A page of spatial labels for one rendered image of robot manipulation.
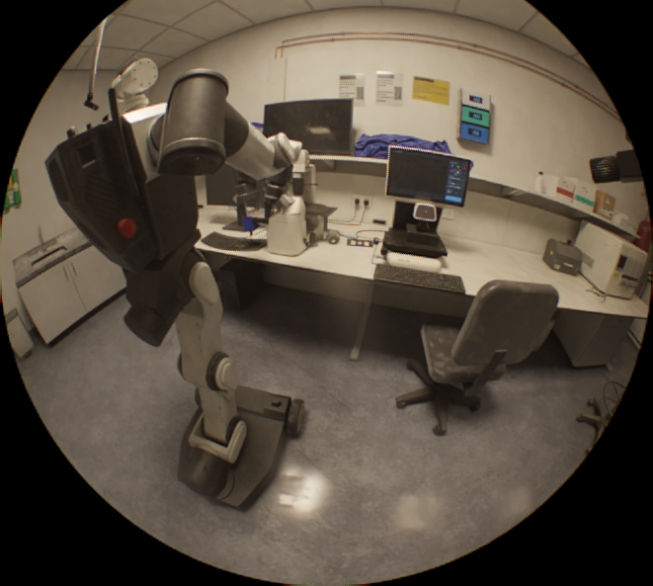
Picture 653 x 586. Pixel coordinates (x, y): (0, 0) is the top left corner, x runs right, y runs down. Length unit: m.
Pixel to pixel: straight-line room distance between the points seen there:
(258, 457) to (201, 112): 1.17
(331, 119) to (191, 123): 1.48
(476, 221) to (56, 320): 3.77
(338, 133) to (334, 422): 1.82
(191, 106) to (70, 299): 2.50
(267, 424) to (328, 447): 0.34
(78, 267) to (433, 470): 3.09
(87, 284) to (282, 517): 2.47
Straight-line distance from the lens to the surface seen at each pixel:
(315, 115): 1.80
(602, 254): 2.20
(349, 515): 1.27
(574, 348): 2.53
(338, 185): 1.85
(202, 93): 0.36
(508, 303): 0.84
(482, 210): 1.94
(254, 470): 1.15
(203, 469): 1.01
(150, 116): 0.45
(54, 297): 2.67
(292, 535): 1.27
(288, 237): 1.18
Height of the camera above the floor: 1.26
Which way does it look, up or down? 25 degrees down
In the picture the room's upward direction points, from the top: 2 degrees clockwise
